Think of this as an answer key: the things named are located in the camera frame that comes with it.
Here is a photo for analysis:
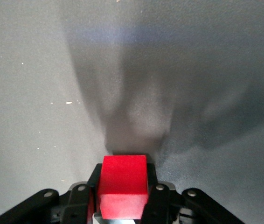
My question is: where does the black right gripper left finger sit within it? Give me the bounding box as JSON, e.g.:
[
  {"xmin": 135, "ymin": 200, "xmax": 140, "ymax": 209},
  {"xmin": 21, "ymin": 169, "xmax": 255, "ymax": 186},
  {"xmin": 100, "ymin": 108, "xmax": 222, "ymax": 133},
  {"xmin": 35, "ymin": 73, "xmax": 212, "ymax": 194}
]
[{"xmin": 0, "ymin": 163, "xmax": 103, "ymax": 224}]

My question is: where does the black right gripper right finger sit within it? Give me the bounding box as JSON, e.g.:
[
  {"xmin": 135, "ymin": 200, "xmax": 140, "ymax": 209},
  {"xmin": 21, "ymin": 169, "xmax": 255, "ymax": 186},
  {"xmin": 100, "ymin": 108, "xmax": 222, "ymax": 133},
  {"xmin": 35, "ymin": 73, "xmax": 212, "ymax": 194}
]
[{"xmin": 141, "ymin": 162, "xmax": 244, "ymax": 224}]

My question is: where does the red cube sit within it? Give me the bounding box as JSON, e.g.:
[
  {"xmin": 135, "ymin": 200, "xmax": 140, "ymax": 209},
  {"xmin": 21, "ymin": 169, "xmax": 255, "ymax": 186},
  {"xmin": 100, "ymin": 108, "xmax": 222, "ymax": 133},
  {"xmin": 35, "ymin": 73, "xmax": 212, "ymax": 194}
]
[{"xmin": 96, "ymin": 154, "xmax": 149, "ymax": 220}]

